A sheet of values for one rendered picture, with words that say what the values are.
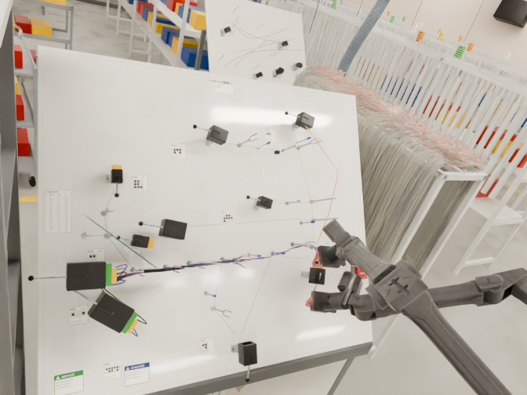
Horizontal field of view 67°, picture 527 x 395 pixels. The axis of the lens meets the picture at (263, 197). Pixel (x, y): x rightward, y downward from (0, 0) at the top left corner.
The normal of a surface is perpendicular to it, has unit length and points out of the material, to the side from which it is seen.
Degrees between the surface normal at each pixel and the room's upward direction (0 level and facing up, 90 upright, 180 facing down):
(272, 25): 50
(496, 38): 90
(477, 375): 55
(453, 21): 90
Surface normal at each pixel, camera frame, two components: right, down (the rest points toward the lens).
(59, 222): 0.48, -0.10
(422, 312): -0.19, -0.18
